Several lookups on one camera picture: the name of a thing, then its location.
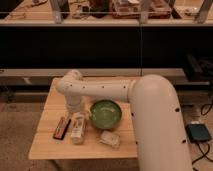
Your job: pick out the clear wrapped white packet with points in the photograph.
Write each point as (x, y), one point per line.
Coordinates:
(110, 139)

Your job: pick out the green ceramic bowl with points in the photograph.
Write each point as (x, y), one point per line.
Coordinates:
(105, 114)

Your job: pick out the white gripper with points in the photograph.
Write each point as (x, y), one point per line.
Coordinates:
(74, 107)

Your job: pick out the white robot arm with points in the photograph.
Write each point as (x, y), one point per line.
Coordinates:
(157, 120)

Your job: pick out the white plastic bottle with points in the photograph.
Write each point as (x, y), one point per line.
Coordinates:
(78, 128)

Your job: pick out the light wooden folding table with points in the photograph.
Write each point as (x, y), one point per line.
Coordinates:
(45, 147)

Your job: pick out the black and red snack bar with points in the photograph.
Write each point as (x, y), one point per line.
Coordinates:
(61, 128)

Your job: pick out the black foot pedal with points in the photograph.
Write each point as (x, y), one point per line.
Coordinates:
(198, 133)

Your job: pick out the long wooden workbench shelf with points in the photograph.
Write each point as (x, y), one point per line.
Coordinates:
(106, 13)

